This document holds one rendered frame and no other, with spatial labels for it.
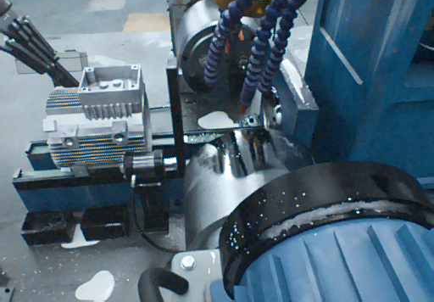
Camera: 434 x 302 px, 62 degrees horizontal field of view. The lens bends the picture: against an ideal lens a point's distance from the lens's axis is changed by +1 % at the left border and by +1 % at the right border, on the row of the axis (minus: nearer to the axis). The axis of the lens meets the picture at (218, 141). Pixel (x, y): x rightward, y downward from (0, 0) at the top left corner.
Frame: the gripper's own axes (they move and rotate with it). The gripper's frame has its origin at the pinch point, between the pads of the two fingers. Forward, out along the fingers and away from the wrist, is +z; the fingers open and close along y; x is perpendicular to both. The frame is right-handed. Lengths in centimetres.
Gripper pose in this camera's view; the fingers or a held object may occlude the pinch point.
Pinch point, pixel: (63, 77)
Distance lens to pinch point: 89.8
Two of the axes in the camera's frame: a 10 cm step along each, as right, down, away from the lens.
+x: -8.6, 4.3, 2.7
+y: -1.0, -6.6, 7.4
